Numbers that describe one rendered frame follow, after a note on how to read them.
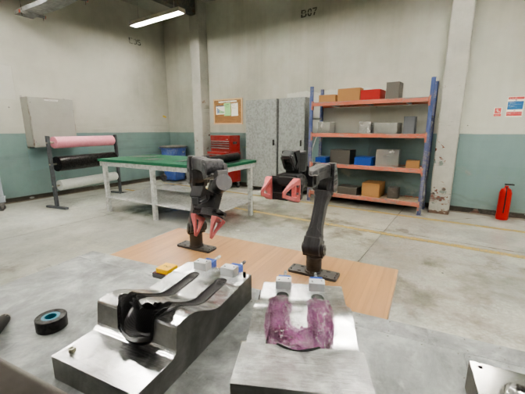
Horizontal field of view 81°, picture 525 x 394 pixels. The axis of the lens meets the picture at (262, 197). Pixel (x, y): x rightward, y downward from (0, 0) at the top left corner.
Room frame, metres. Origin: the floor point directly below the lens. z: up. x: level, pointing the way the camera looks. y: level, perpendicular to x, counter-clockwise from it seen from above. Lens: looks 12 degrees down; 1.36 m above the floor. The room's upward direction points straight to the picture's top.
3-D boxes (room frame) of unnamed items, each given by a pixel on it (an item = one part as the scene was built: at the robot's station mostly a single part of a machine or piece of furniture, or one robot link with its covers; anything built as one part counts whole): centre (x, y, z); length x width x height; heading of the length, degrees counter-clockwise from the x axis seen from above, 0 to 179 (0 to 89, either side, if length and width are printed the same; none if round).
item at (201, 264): (1.05, 0.19, 0.89); 0.13 x 0.05 x 0.05; 156
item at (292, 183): (0.84, -0.06, 1.20); 0.09 x 0.07 x 0.07; 152
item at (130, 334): (0.80, 0.24, 0.92); 0.35 x 0.16 x 0.09; 155
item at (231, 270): (1.01, 0.09, 0.89); 0.13 x 0.05 x 0.05; 155
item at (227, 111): (7.80, 0.85, 1.80); 0.90 x 0.03 x 0.60; 57
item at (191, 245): (1.44, 0.32, 0.84); 0.20 x 0.07 x 0.08; 62
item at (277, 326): (0.72, -0.09, 0.90); 0.26 x 0.18 x 0.08; 172
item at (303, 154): (1.00, -0.13, 1.24); 0.12 x 0.09 x 0.12; 152
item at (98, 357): (0.79, 0.26, 0.87); 0.50 x 0.26 x 0.14; 155
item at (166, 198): (5.01, 1.42, 0.51); 2.40 x 1.13 x 1.02; 61
